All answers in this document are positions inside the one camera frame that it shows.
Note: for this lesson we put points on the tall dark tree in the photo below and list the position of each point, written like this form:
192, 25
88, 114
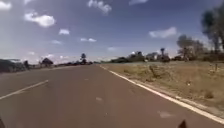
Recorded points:
83, 58

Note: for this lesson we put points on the building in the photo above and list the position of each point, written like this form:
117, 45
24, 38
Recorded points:
47, 62

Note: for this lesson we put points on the row of trees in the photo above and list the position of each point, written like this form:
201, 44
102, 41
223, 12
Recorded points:
193, 48

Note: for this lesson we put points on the roadside bushes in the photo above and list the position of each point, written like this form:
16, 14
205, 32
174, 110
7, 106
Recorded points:
11, 65

